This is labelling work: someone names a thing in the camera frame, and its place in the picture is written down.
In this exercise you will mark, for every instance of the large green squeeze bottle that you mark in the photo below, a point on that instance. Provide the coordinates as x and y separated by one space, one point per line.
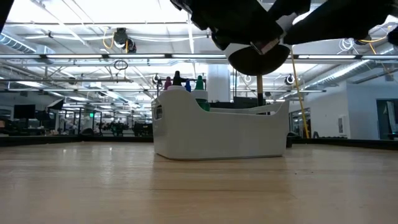
199 83

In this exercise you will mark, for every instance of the large blue-tipped squeeze bottle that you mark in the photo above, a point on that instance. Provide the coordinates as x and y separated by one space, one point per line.
188 85

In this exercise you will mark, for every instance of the large pink-tipped squeeze bottle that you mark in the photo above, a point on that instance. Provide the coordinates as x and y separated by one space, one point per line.
168 83

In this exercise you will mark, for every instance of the white plastic storage bin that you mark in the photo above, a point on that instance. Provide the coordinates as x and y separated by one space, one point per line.
217 133

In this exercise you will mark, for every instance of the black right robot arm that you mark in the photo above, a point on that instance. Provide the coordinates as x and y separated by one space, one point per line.
342 18

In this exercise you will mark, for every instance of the white globe table lamp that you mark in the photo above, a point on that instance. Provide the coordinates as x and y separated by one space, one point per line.
258 65

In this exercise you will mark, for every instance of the white building column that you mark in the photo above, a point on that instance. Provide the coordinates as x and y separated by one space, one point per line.
219 81

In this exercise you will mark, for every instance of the dark blue door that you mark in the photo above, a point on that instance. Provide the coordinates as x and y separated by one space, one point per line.
381 119

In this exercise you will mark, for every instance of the black monitor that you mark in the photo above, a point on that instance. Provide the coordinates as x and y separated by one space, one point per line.
24 111

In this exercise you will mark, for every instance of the white wall box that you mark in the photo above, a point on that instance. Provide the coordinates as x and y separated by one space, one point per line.
342 125

